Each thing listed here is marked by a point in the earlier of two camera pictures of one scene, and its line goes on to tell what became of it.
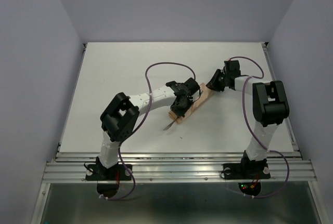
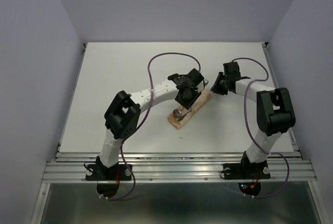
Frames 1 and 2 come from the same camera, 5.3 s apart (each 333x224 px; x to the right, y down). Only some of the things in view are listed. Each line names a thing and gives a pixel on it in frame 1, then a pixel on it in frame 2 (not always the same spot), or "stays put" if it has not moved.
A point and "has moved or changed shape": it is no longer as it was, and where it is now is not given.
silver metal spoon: [170, 124] has moved or changed shape
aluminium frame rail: [285, 166] stays put
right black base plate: [245, 171] stays put
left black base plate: [100, 172] stays put
